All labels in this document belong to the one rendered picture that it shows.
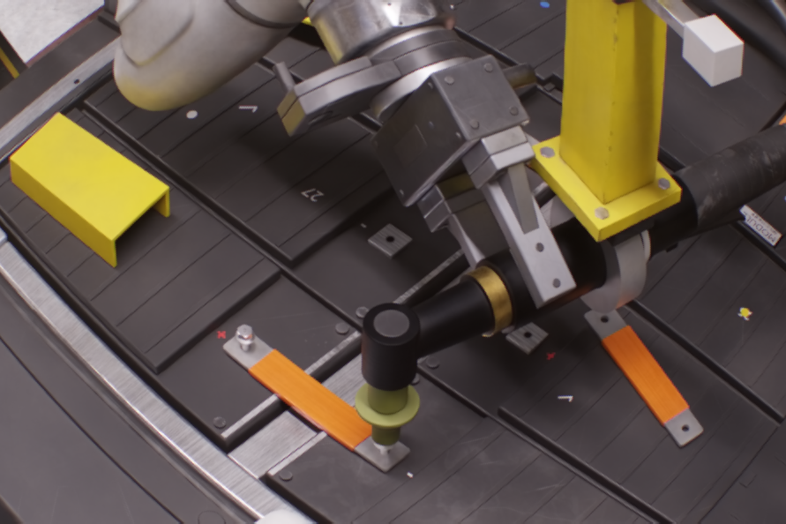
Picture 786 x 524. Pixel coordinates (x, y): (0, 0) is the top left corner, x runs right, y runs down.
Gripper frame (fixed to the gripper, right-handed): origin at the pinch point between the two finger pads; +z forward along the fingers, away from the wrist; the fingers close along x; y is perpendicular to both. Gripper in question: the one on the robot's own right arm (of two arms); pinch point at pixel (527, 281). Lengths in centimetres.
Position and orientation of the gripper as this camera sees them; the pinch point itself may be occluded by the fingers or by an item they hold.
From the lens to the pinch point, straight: 113.6
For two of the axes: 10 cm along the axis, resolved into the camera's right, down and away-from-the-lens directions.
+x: -2.9, 2.7, 9.2
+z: 4.4, 8.9, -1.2
